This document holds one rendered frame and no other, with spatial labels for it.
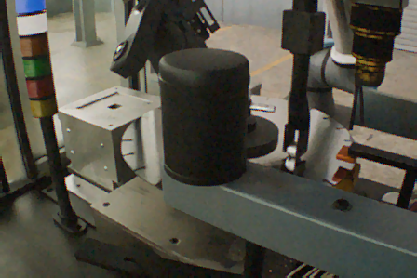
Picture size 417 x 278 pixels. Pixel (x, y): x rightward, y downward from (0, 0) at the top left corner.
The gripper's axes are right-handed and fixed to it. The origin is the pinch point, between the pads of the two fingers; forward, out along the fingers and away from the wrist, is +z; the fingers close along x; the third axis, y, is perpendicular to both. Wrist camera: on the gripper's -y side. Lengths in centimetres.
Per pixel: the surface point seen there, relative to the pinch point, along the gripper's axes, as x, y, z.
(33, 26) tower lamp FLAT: 12.7, -8.0, -23.5
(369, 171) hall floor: 48, 149, 122
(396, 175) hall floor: 34, 152, 131
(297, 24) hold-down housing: -15.2, 4.3, -4.9
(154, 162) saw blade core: 2.8, -10.6, 0.4
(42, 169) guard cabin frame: 46.1, -6.1, -2.7
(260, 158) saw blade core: -6.0, -3.6, 7.1
